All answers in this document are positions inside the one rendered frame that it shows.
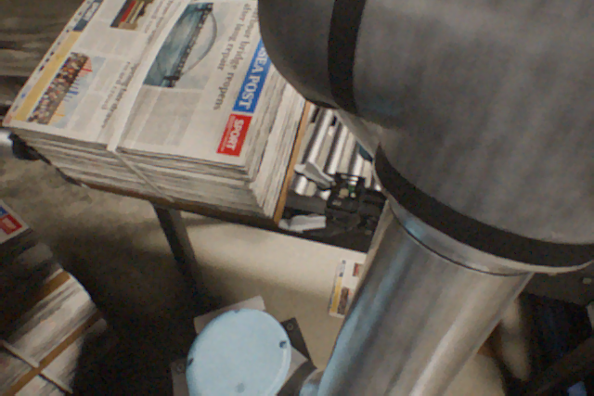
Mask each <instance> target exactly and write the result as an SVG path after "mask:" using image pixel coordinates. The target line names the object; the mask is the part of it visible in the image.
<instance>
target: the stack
mask: <svg viewBox="0 0 594 396"><path fill-rule="evenodd" d="M52 254H53V253H52V252H51V250H50V249H49V248H48V247H47V246H46V245H45V244H44V241H43V239H42V238H40V237H39V236H38V235H37V234H36V233H35V232H34V230H32V229H31V228H30V226H29V225H28V224H27V223H26V222H25V221H24V220H23V219H22V218H21V217H20V216H19V215H17V214H16V213H15V212H14V210H13V209H11V208H10V207H9V206H8V205H7V204H6V203H5V202H4V201H3V200H2V199H0V316H2V315H3V314H4V313H6V312H8V311H10V310H11V309H13V308H14V307H16V305H17V304H18V303H20V302H21V301H23V300H25V299H26V298H28V297H29V296H30V295H32V294H33V292H35V290H37V289H38V288H40V287H41V286H43V285H44V284H45V283H47V282H48V281H49V280H52V279H53V278H54V277H56V276H57V274H59V273H60V272H61V271H63V270H62V269H61V268H62V267H61V265H59V264H58V263H57V261H55V258H54V256H53V255H52ZM69 275H70V276H71V280H69V281H68V282H67V283H64V284H63V285H62V286H60V287H59V288H58V289H56V290H55V291H54V293H52V294H50V295H49V296H47V297H46V298H45V299H44V300H42V301H41V302H39V303H38V304H37V305H34V306H33V308H32V309H31V310H29V311H28V312H27V313H25V314H24V315H22V316H21V317H20V318H19V319H17V320H16V322H15V323H13V324H12V325H11V326H8V327H7V328H5V329H4V330H3V331H2V332H0V396H1V395H2V394H4V393H5V392H6V391H7V390H8V389H9V388H11V387H12V386H13V385H14V384H15V382H16V381H17V380H19V379H20V378H21V377H22V376H23V375H24V374H26V373H28V372H29V371H30V370H31V369H32V367H33V366H35V367H37V366H38V365H39V364H38V362H40V361H41V360H42V359H43V358H45V357H46V356H47V354H48V353H49V352H50V351H51V350H53V349H55V348H56V347H57V346H58V345H59V344H60V343H61V342H62V341H63V340H64V339H65V338H66V337H68V336H69V335H70V334H71V333H72V332H73V331H74V330H75V329H77V328H78V327H79V326H80V325H81V324H82V323H83V322H84V321H86V320H87V319H88V318H89V317H90V316H91V315H92V314H93V313H95V312H96V311H98V309H97V306H96V305H95V304H94V303H93V302H92V301H91V300H90V298H89V297H88V294H87V292H86V291H85V290H84V288H83V287H82V286H80V285H79V284H78V283H77V281H76V280H75V279H74V278H73V277H72V275H71V274H69ZM122 341H123V340H122V339H121V338H120V337H119V336H118V334H117V333H116V332H115V331H114V330H112V329H111V328H110V327H109V325H108V324H107V322H106V321H105V320H104V319H103V318H102V317H101V318H100V319H99V320H98V321H96V322H95V323H94V324H93V326H91V327H90V328H89V329H88V330H87V331H86V332H85V333H84V334H83V335H81V336H80V337H79V338H77V339H76V341H75V342H74V343H73V344H72V345H70V347H69V348H67V349H66V350H65V351H64V352H63V353H61V354H60V355H59V357H58V358H57V359H56V360H55V361H53V362H52V363H50V364H49V365H48V366H47V367H46V368H45V370H44V371H43V372H42V373H39V374H38V375H37V376H36V377H35V378H34V379H33V380H32V381H30V382H29V383H28V385H27V386H25V387H24V388H23V389H22V390H20V391H19V392H18V393H17V394H16V395H15V396H66V395H67V394H68V393H73V392H74V390H73V389H74V388H75V387H76V385H77V384H79V383H80V382H81V381H82V380H83V379H84V378H86V377H87V376H88V375H89V374H90V373H92V371H93V370H94V369H95V368H96V367H97V366H98V365H99V364H101V363H102V362H103V361H104V360H105V359H106V358H107V356H108V355H109V354H110V353H111V352H112V351H113V350H115V349H116V348H117V347H118V346H119V345H120V344H121V343H122ZM125 344H126V343H125ZM126 345H127V344H126ZM122 356H124V357H125V359H126V360H127V361H128V362H129V363H131V364H132V365H133V366H136V364H137V363H138V362H139V361H140V360H139V357H138V356H137V355H136V354H135V353H134V352H133V350H132V349H131V348H129V346H128V345H127V346H126V347H125V348H124V349H123V350H122V351H121V352H120V353H119V354H118V355H117V356H116V357H115V359H113V360H112V361H111V362H110V363H109V364H108V365H107V366H106V367H105V368H104V369H103V370H102V371H101V372H100V373H99V374H98V375H97V376H96V377H95V378H94V379H93V380H92V381H90V382H89V383H88V384H87V385H86V386H84V388H83V389H82V390H81V391H80V392H79V393H78V394H77V395H76V396H107V395H108V394H109V392H108V391H107V390H106V389H105V387H104V385H103V384H102V383H101V382H99V381H98V380H99V379H100V378H102V377H103V376H104V375H105V374H106V372H107V371H108V370H109V369H110V368H111V367H112V366H113V365H114V364H116V363H117V362H118V361H119V360H120V359H121V357H122Z"/></svg>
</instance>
